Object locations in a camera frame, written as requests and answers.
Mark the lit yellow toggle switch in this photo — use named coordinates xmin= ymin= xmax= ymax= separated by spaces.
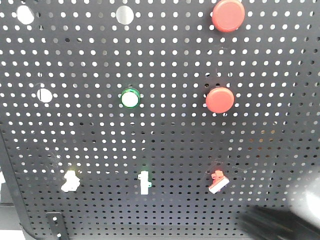
xmin=60 ymin=170 xmax=80 ymax=193

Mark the green ringed white button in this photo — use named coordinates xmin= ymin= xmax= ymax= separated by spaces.
xmin=120 ymin=87 xmax=141 ymax=109

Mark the red push button right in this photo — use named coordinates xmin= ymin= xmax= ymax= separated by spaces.
xmin=205 ymin=87 xmax=235 ymax=114

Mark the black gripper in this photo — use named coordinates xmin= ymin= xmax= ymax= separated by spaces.
xmin=237 ymin=172 xmax=320 ymax=240

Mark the upper red mushroom button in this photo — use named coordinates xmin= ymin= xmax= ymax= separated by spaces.
xmin=211 ymin=0 xmax=246 ymax=33

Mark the black left pegboard clamp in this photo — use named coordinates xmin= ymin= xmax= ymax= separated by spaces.
xmin=46 ymin=212 xmax=69 ymax=240

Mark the white green toggle switch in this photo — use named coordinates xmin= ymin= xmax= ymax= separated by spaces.
xmin=137 ymin=170 xmax=152 ymax=195

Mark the black perforated pegboard panel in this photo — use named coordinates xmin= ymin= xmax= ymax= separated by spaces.
xmin=0 ymin=0 xmax=320 ymax=240

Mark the red toggle switch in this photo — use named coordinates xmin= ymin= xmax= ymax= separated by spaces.
xmin=208 ymin=170 xmax=230 ymax=194

